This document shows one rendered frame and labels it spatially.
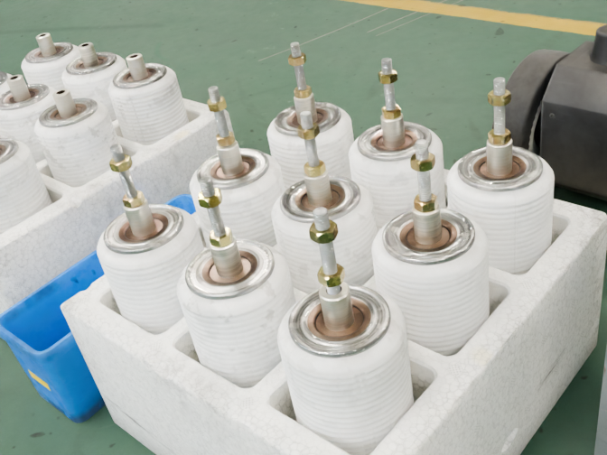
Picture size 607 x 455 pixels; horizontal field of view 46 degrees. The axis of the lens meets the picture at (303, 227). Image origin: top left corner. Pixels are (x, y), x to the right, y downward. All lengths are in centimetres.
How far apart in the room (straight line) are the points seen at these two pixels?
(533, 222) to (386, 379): 23
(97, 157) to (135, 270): 33
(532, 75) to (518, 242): 37
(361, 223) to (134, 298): 22
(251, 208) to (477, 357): 27
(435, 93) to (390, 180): 72
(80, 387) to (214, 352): 28
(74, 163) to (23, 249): 13
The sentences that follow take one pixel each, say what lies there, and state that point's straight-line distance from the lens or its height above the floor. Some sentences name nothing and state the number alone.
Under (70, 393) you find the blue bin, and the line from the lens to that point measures 86.
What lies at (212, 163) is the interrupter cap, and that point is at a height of 25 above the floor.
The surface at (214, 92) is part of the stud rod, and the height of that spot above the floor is 34.
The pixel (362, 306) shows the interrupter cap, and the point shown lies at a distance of 54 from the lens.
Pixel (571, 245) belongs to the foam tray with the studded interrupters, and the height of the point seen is 18.
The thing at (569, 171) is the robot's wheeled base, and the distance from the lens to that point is 100.
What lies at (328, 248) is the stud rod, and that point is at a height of 32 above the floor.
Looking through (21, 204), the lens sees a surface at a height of 20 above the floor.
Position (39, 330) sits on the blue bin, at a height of 7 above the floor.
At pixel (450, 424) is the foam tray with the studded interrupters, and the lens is 57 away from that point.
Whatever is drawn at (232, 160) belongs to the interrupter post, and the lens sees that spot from 73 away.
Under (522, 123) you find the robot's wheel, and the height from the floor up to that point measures 15.
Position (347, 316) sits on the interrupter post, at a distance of 52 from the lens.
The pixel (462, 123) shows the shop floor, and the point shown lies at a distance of 130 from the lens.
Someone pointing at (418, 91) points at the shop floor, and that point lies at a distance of 143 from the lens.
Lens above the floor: 61
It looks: 35 degrees down
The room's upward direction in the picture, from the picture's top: 11 degrees counter-clockwise
